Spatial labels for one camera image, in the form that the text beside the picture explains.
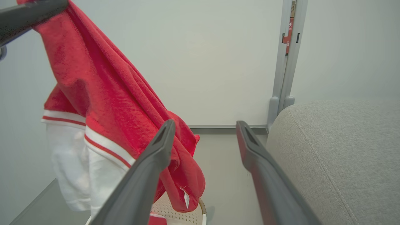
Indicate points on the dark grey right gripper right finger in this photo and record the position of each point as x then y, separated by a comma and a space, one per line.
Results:
272, 193

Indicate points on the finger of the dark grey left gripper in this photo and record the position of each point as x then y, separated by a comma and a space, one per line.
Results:
22, 17

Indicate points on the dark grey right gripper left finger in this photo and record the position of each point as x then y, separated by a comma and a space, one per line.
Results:
140, 181

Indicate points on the white cloth piece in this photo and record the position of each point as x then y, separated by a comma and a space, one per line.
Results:
112, 93

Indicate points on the cream perforated laundry basket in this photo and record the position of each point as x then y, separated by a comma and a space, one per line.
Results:
175, 214

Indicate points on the grey fabric sofa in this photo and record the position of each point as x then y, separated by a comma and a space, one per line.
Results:
343, 162

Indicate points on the red fire sign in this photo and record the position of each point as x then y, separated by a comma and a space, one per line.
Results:
289, 37

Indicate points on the grey metal partition post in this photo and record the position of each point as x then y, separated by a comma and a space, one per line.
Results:
282, 78

